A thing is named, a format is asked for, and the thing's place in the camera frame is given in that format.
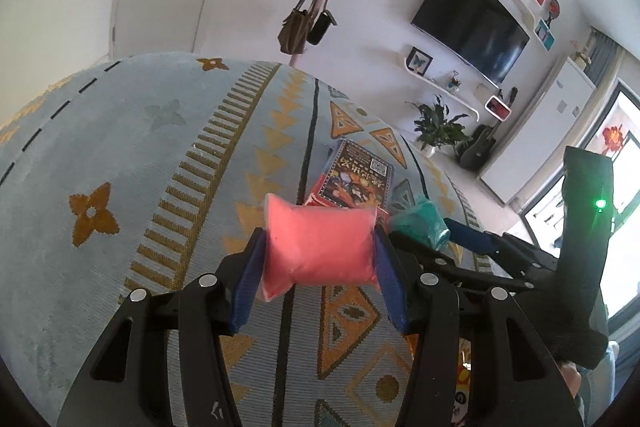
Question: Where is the grey blue curtain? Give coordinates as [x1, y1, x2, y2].
[585, 27, 626, 88]

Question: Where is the blue square wall shelf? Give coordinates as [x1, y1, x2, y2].
[534, 19, 556, 50]

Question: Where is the pink plastic packet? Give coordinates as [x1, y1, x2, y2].
[260, 193, 379, 303]

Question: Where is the glass balcony door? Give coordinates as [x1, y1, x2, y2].
[515, 77, 640, 308]

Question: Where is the butterfly picture frame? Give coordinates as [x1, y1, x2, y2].
[405, 47, 432, 75]

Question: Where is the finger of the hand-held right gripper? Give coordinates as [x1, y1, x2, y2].
[391, 231, 557, 297]
[444, 218, 567, 279]

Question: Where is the low white wall shelf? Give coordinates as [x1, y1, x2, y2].
[400, 47, 481, 122]

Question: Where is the white red box shelf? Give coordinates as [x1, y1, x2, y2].
[484, 96, 512, 118]

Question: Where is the small plant ornament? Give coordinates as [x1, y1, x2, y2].
[572, 38, 593, 70]

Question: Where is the black hanging pouch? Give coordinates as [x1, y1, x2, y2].
[306, 9, 337, 46]

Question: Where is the dark printed card box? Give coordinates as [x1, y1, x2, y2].
[305, 138, 407, 212]

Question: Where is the black guitar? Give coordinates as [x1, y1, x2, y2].
[457, 124, 498, 172]

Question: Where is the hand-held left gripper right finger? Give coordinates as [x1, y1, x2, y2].
[372, 227, 583, 427]

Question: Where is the black wall television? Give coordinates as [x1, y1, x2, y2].
[411, 0, 531, 88]

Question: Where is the green potted plant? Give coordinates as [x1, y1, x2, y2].
[407, 96, 473, 158]

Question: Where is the red knot ornament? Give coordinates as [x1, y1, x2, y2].
[602, 124, 628, 155]

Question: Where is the teal plastic bag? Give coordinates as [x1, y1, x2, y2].
[389, 199, 452, 252]

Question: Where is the brown hanging bag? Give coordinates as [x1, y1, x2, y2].
[278, 0, 326, 55]

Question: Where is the person's right hand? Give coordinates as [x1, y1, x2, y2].
[559, 359, 583, 408]

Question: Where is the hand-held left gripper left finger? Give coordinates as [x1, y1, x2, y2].
[55, 227, 268, 427]

